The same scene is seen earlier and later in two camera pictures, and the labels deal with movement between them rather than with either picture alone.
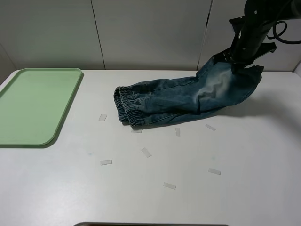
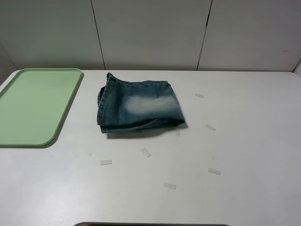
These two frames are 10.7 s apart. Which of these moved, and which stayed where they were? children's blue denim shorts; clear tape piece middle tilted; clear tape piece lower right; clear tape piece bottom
Moved: children's blue denim shorts
Stayed: clear tape piece lower right; clear tape piece bottom; clear tape piece middle tilted
